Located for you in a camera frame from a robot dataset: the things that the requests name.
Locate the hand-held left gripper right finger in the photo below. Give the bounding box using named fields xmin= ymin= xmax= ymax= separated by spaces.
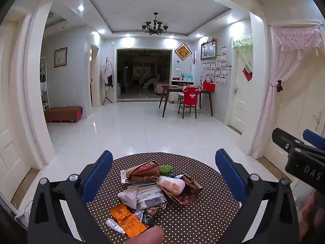
xmin=215 ymin=149 xmax=299 ymax=244

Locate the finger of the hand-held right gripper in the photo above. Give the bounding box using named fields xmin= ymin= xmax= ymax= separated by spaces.
xmin=303 ymin=129 xmax=325 ymax=150
xmin=272 ymin=128 xmax=309 ymax=157

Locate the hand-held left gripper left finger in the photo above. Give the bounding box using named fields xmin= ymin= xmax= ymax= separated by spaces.
xmin=27 ymin=150 xmax=114 ymax=244

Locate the brown red paper bag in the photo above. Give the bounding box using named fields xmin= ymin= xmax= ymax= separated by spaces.
xmin=162 ymin=174 xmax=204 ymax=206

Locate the green plush toy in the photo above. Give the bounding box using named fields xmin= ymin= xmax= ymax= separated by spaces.
xmin=159 ymin=165 xmax=174 ymax=176

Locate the person's right hand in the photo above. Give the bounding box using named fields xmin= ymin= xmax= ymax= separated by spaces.
xmin=299 ymin=191 xmax=325 ymax=242

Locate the person's left hand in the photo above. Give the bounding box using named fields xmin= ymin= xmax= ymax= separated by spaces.
xmin=126 ymin=226 xmax=165 ymax=240

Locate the white door behind pink curtain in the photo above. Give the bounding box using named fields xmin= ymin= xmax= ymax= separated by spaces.
xmin=264 ymin=28 xmax=325 ymax=183

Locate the brown polka dot tablecloth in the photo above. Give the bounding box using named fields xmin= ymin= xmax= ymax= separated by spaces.
xmin=86 ymin=152 xmax=242 ymax=244

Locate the torn red brown carton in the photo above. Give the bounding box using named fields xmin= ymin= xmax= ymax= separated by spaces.
xmin=126 ymin=161 xmax=160 ymax=183

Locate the white door with red hanging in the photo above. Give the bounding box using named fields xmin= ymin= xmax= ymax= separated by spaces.
xmin=230 ymin=47 xmax=253 ymax=134

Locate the small white bottle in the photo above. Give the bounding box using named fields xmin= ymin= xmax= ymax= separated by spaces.
xmin=105 ymin=219 xmax=126 ymax=234

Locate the grey printed plastic bag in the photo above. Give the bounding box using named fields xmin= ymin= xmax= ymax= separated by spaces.
xmin=118 ymin=185 xmax=168 ymax=211

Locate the white orange snack packet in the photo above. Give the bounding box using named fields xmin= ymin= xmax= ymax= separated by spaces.
xmin=156 ymin=175 xmax=186 ymax=196

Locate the dark snack wrapper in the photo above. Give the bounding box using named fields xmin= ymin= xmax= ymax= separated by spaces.
xmin=137 ymin=210 xmax=155 ymax=228

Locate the red brown bench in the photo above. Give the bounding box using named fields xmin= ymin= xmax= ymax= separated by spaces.
xmin=45 ymin=106 xmax=83 ymax=123

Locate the wooden chair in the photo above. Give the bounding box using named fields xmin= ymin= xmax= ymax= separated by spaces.
xmin=178 ymin=86 xmax=201 ymax=119

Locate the wooden coat stand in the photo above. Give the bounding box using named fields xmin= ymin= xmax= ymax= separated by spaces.
xmin=102 ymin=83 xmax=113 ymax=105

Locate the red chair cover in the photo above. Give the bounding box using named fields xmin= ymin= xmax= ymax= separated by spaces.
xmin=182 ymin=86 xmax=200 ymax=106

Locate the white panel door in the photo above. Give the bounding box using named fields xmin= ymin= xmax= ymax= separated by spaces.
xmin=0 ymin=20 xmax=33 ymax=204

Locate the pink curtain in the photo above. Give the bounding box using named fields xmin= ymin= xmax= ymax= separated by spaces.
xmin=247 ymin=24 xmax=323 ymax=155

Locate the green valance curtain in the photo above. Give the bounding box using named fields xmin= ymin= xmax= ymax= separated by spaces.
xmin=232 ymin=34 xmax=254 ymax=54

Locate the dark wooden dining table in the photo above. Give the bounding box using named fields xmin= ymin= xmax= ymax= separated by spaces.
xmin=159 ymin=85 xmax=214 ymax=118

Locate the pink jacket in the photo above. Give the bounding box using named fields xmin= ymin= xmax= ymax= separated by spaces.
xmin=101 ymin=59 xmax=113 ymax=85

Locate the white clothes rack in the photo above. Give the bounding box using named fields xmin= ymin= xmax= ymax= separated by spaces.
xmin=39 ymin=57 xmax=50 ymax=111

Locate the light sofa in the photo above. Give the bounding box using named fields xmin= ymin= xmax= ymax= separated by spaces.
xmin=147 ymin=74 xmax=173 ymax=94

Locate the white sideboard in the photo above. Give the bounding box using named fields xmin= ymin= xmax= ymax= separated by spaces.
xmin=170 ymin=79 xmax=195 ymax=103

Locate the black chandelier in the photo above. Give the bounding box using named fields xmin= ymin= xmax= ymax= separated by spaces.
xmin=142 ymin=12 xmax=169 ymax=35

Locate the group of wall certificates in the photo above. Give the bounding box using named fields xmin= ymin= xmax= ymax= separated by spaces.
xmin=201 ymin=46 xmax=232 ymax=85

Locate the large framed wall picture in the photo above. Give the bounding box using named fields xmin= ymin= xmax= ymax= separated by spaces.
xmin=200 ymin=40 xmax=218 ymax=60

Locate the small framed wall picture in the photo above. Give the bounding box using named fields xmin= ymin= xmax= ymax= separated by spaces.
xmin=54 ymin=47 xmax=68 ymax=68

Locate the red gold wall decoration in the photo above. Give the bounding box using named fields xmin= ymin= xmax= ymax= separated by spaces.
xmin=175 ymin=43 xmax=192 ymax=61

